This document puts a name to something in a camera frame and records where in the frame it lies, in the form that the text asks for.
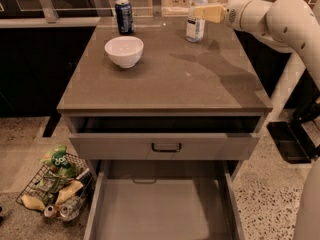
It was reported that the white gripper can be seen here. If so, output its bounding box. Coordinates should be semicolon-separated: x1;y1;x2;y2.
193;0;267;31

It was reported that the clear plastic water bottle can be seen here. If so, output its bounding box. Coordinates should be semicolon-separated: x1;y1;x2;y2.
186;0;208;43

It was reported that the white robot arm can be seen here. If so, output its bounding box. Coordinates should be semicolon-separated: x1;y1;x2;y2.
192;0;320;240

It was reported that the grey drawer cabinet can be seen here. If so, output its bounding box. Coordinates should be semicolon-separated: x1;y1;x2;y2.
56;15;274;240

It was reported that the grey top drawer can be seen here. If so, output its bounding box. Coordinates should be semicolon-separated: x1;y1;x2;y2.
70;116;259;160

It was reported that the grey drawer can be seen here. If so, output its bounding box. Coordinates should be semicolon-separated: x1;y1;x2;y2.
84;172;245;240
70;116;259;160

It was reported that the grey middle drawer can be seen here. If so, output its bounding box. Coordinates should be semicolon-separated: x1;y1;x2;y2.
84;172;245;240

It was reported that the blue soda can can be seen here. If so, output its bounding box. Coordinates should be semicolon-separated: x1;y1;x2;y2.
115;0;134;35

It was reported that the white ceramic bowl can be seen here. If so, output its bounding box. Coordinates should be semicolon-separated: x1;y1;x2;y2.
104;36;144;68

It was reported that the green snack bag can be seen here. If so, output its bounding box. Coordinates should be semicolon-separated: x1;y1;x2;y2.
40;145;78;178

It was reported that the yellow snack bag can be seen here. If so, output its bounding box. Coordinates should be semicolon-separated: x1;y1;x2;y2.
56;180;83;204

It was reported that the silver can in basket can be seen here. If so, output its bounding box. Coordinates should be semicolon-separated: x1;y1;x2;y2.
59;196;84;221

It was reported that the black wire basket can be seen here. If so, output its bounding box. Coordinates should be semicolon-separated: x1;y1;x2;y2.
16;153;94;222

